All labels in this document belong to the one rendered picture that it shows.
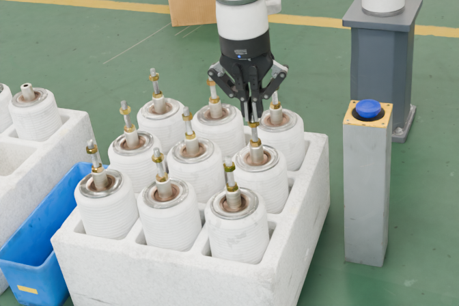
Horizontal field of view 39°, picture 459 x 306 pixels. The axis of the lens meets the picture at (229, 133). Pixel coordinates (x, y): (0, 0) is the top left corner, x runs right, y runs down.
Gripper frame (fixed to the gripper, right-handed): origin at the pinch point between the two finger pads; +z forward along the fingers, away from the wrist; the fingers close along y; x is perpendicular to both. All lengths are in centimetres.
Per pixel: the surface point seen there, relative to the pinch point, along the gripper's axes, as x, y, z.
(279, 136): 7.2, 2.3, 10.4
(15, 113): 11, -54, 11
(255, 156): -1.3, 0.1, 8.5
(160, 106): 12.6, -21.9, 8.5
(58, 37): 93, -93, 35
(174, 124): 10.6, -18.7, 11.2
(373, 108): 4.7, 18.7, 2.0
